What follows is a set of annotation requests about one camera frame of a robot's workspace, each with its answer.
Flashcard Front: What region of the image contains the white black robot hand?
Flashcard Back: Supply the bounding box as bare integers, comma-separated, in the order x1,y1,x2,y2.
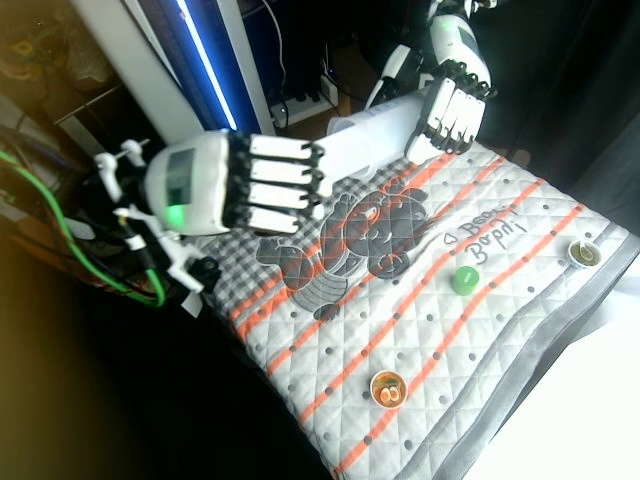
366,9,500,165
142,129,335,237

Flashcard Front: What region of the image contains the white plastic cup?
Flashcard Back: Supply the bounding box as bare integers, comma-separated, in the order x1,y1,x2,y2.
323,92,436,179

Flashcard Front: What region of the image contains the white column with blue light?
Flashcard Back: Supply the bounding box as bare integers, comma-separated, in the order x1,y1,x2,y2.
69,0,276,156

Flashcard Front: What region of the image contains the white power strip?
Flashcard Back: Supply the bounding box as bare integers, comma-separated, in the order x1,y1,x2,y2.
269,73,342,127

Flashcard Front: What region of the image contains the green cylinder block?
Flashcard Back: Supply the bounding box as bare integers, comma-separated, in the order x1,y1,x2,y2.
451,265,481,296

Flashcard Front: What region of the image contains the small cup with green food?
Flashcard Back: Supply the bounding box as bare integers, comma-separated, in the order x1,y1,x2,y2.
568,239,602,269

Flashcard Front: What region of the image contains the grey quilt with bear print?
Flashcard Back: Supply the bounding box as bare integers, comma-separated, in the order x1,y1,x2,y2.
197,142,636,480

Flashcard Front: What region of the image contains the small cup with orange food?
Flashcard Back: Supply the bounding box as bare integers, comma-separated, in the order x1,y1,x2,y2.
368,370,409,410

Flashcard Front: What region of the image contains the green cable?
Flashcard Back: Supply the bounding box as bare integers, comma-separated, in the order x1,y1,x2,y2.
0,149,169,309

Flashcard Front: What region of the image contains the white cable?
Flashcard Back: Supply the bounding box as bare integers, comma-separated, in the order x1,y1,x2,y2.
260,0,290,119

